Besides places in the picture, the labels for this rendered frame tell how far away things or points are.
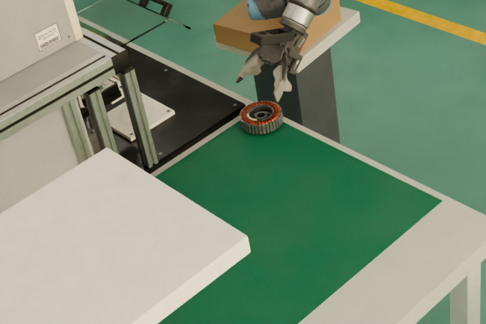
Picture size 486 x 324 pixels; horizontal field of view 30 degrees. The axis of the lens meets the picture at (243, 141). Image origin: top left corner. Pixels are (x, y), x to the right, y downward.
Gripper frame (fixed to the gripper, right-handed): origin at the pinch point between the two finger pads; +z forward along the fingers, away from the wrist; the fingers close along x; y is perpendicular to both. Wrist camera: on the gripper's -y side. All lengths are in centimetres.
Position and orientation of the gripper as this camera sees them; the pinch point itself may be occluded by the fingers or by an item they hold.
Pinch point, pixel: (254, 92)
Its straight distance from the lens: 231.1
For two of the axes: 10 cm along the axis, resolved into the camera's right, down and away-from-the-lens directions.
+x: -6.8, -3.6, 6.4
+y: 5.9, 2.6, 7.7
